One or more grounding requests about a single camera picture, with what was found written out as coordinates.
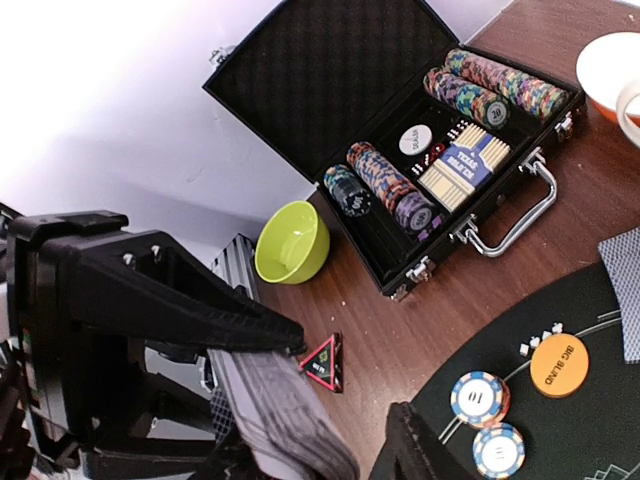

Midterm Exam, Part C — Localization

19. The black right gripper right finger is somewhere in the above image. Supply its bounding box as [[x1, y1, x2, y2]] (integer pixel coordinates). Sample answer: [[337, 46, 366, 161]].
[[386, 402, 452, 479]]

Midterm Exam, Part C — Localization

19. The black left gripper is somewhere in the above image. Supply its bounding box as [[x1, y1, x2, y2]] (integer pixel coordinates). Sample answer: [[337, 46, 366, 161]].
[[7, 211, 307, 470]]

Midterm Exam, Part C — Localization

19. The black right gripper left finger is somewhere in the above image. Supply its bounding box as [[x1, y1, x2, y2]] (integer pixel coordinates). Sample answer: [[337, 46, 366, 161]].
[[192, 429, 269, 480]]

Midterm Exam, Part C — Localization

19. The blue white poker chip stack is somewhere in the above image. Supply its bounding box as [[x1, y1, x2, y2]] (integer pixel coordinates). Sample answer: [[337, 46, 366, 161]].
[[450, 371, 511, 430]]

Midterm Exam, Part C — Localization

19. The dark white poker chip stack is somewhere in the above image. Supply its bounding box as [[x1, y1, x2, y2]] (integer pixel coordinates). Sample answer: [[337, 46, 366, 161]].
[[473, 423, 526, 479]]

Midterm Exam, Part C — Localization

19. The orange big blind button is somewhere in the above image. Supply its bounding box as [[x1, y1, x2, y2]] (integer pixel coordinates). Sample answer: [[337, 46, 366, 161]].
[[529, 333, 590, 398]]

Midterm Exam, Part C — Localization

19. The blue card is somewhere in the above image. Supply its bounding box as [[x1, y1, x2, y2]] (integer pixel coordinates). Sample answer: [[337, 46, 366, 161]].
[[598, 227, 639, 364]]

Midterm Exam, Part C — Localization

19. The texas holdem card box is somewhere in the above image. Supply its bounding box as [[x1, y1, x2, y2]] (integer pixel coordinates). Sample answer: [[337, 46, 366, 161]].
[[418, 124, 511, 213]]

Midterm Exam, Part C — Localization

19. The red black triangle token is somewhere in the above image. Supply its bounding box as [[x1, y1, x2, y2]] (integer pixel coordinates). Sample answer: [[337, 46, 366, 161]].
[[299, 332, 343, 393]]

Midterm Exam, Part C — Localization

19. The lime green bowl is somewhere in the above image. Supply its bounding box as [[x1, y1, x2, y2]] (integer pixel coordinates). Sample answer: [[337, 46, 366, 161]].
[[254, 201, 330, 285]]

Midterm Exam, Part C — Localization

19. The round black poker mat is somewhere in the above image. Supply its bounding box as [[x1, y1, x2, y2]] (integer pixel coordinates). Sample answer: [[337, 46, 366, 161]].
[[412, 263, 639, 479]]

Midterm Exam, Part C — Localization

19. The chip row in case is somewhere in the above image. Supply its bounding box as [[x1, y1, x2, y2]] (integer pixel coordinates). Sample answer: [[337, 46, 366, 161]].
[[324, 164, 373, 217], [444, 49, 570, 120], [346, 141, 442, 242], [423, 68, 510, 129]]

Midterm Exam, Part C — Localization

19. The black poker chip case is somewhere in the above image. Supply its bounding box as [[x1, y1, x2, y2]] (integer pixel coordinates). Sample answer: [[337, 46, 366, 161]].
[[204, 1, 586, 300]]

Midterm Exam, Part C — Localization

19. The white dealer button in case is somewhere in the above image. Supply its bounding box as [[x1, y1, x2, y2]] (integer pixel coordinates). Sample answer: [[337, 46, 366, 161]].
[[398, 124, 433, 156]]

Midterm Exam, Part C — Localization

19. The white saucer orange base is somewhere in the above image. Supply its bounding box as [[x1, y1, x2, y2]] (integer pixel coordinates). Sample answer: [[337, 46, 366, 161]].
[[576, 31, 639, 123]]

